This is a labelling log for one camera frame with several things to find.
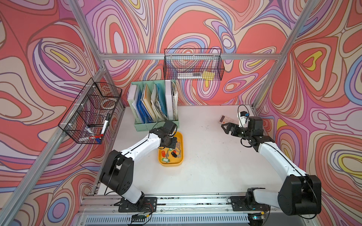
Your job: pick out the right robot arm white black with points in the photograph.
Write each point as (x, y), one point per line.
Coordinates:
(300, 193)

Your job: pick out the white binder in rack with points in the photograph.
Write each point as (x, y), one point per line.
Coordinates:
(169, 99)

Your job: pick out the green file organizer rack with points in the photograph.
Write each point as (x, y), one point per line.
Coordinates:
(147, 102)

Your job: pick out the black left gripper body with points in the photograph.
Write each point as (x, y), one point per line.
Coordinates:
(171, 142)

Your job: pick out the black wire basket back wall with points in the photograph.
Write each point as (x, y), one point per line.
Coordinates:
(190, 63)

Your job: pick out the yellow sticky note pad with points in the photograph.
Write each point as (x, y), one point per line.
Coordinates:
(209, 76)

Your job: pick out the pink calculator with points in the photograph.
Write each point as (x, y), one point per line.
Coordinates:
(225, 119)

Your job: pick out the black white marker pen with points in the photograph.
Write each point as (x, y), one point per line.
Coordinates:
(105, 124)

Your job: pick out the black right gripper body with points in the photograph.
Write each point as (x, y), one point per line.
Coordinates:
(242, 131)

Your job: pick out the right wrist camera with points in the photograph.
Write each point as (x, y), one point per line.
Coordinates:
(243, 114)

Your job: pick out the yellow plastic storage box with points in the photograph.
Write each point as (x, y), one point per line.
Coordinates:
(173, 161)

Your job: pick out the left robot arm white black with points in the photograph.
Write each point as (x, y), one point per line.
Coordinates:
(118, 170)

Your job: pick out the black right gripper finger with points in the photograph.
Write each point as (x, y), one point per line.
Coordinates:
(228, 125)
(227, 129)

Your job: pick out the black wire basket left wall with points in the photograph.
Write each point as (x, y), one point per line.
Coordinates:
(84, 121)

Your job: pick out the black wire basket wall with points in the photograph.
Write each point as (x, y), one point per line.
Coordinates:
(190, 63)
(84, 121)

